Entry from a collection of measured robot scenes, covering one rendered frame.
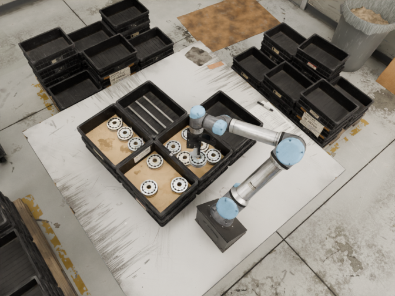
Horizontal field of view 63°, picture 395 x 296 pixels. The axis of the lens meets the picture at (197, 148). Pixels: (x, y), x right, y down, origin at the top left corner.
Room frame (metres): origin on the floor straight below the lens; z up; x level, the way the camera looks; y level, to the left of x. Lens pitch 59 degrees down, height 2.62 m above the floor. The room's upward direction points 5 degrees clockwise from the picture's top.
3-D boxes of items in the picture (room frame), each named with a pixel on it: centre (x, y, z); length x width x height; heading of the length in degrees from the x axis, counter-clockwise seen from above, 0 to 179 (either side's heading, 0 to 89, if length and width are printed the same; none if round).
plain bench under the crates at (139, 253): (1.14, 0.10, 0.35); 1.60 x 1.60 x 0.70; 43
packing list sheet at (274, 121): (1.46, -0.52, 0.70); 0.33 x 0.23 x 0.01; 43
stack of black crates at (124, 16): (2.72, 0.82, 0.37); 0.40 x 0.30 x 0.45; 133
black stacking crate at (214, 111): (1.27, -0.17, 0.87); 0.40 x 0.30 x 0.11; 49
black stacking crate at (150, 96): (1.31, 0.33, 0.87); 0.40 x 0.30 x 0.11; 49
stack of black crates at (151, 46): (2.43, 0.55, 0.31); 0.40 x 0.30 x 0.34; 133
